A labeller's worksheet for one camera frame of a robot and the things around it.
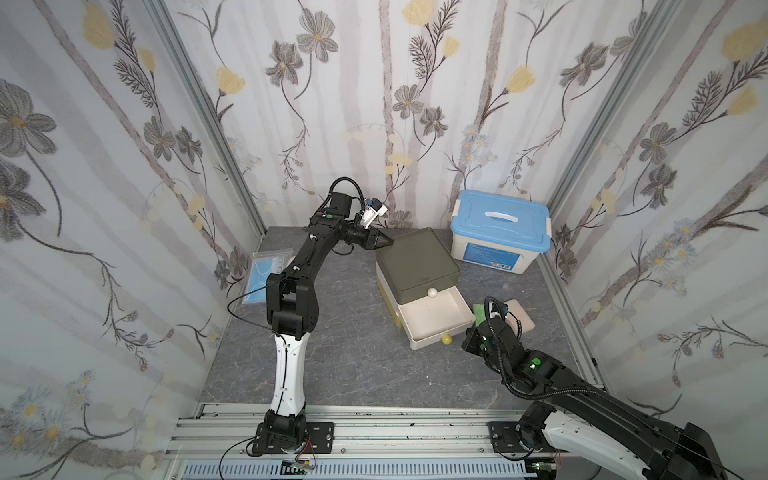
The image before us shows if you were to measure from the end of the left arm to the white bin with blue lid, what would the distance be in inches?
11.8

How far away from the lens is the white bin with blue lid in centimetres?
98

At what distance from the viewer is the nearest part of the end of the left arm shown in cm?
83
